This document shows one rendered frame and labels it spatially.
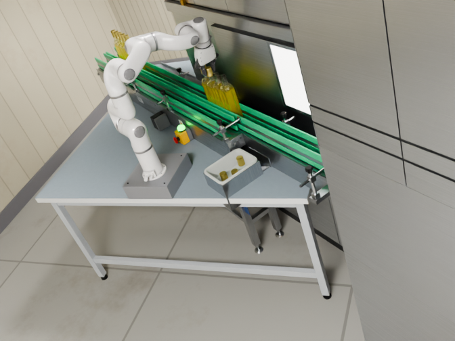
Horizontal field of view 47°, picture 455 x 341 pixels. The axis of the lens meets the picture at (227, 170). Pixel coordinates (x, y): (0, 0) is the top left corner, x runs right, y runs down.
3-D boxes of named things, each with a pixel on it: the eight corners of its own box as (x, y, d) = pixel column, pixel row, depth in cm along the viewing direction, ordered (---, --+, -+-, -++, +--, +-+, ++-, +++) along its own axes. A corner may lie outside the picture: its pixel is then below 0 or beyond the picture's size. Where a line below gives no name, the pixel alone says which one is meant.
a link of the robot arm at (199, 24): (181, 32, 233) (170, 24, 239) (185, 52, 241) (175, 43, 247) (208, 19, 237) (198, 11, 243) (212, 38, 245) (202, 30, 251)
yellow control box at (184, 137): (194, 139, 290) (189, 128, 286) (183, 146, 288) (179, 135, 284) (188, 135, 296) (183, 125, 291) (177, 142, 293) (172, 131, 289)
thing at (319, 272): (330, 300, 270) (302, 198, 229) (100, 280, 335) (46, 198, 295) (334, 285, 276) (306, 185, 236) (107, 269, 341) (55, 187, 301)
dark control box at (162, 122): (171, 125, 311) (166, 114, 306) (160, 132, 309) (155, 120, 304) (165, 121, 317) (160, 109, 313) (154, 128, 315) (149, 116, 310)
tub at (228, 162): (263, 172, 246) (258, 158, 241) (226, 198, 239) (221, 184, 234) (242, 160, 259) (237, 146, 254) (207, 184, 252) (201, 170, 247)
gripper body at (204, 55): (206, 34, 252) (210, 53, 260) (189, 43, 249) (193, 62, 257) (215, 40, 248) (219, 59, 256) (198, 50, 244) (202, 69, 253)
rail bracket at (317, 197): (342, 197, 211) (333, 154, 199) (313, 220, 206) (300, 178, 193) (334, 193, 215) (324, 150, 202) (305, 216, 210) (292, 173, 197)
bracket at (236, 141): (246, 144, 258) (242, 133, 254) (231, 154, 255) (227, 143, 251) (242, 142, 261) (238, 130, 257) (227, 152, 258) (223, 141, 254)
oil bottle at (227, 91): (244, 118, 266) (232, 82, 254) (235, 124, 264) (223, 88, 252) (238, 116, 270) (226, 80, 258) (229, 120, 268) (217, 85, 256)
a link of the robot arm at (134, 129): (141, 156, 245) (128, 129, 236) (127, 149, 254) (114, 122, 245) (157, 145, 249) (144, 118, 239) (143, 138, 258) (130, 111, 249)
